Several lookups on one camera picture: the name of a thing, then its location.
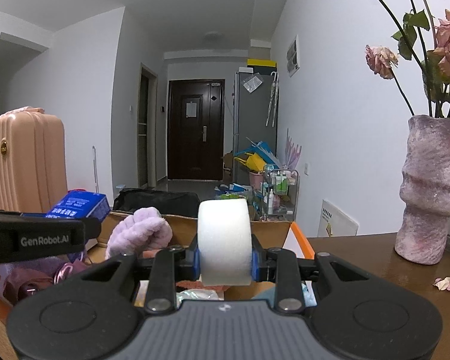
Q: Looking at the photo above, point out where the clear plastic bag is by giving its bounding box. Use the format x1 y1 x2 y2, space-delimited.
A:
176 289 224 307

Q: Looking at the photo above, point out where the lavender fluffy towel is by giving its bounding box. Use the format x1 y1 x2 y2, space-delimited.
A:
105 207 173 259

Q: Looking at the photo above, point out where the blue tissue packet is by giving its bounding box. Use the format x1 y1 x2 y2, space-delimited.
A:
45 190 110 222

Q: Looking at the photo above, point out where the white foam roll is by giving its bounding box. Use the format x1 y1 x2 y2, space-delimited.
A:
197 198 252 286

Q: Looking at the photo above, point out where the light blue plush toy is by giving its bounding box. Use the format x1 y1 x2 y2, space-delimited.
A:
253 281 318 307

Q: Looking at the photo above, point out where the orange red cardboard box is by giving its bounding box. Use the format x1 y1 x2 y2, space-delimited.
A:
0 211 316 331

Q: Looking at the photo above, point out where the pink ribbed suitcase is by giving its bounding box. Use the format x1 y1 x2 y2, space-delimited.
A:
0 109 68 213

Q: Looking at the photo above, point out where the black bag on floor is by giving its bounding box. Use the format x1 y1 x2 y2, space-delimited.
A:
113 188 201 218

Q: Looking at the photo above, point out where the metal trolley with bottles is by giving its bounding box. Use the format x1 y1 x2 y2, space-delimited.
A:
260 167 300 222

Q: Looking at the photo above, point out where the purple textured vase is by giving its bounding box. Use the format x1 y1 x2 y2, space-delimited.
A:
394 115 450 265

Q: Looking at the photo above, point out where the dark entrance door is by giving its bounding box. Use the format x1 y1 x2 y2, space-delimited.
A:
167 79 225 180

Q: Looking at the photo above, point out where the grey refrigerator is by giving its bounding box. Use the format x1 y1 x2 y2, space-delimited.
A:
231 70 281 186

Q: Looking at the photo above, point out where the dried pink rose bouquet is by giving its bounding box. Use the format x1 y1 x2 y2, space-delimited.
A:
365 0 450 119

